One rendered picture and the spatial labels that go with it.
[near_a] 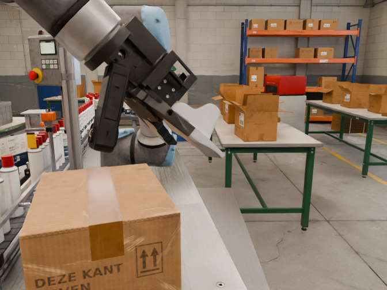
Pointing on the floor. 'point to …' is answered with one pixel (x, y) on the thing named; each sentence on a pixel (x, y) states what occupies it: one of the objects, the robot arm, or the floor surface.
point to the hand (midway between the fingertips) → (194, 154)
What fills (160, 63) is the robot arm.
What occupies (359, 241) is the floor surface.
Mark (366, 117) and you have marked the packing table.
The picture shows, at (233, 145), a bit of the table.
